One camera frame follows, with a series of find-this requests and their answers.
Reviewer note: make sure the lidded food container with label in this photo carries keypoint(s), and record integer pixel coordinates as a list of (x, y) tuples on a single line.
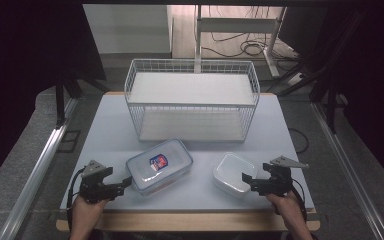
[(158, 166)]

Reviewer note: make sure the black floor bracket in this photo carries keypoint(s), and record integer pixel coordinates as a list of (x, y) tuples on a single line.
[(69, 141)]

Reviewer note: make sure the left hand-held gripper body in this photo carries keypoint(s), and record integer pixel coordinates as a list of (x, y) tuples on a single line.
[(93, 186)]

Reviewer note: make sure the person's right hand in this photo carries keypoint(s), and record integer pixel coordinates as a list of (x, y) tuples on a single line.
[(286, 210)]

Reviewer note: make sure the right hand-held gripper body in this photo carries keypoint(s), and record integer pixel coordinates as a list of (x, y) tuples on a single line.
[(278, 181)]

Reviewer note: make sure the person's left hand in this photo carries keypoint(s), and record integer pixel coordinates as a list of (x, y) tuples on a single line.
[(86, 213)]

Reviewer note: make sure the dark curtain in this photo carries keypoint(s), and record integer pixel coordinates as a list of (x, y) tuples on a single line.
[(20, 66), (376, 83)]

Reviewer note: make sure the white cabinet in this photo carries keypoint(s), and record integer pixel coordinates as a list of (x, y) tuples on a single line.
[(126, 28)]

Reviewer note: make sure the white metal desk frame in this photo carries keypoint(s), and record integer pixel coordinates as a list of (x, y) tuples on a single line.
[(236, 25)]

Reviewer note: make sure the aluminium rail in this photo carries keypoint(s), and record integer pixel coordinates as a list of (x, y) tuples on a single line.
[(33, 176), (350, 173)]

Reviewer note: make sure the black metal stand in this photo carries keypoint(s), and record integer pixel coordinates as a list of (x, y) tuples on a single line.
[(60, 100), (330, 100)]

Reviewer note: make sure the clear plastic container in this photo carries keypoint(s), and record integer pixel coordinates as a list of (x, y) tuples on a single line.
[(231, 175)]

